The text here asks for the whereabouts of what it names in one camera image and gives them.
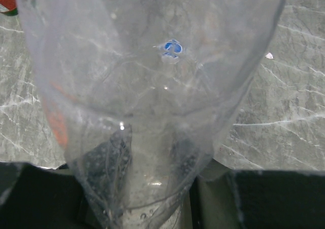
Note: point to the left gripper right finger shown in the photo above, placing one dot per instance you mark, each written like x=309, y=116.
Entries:
x=224, y=198

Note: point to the clear plastic bottle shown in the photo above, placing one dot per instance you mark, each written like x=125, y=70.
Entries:
x=98, y=69

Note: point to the green glass bottle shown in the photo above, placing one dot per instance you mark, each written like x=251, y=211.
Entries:
x=9, y=7

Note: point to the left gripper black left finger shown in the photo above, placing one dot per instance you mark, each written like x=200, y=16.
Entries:
x=84, y=193

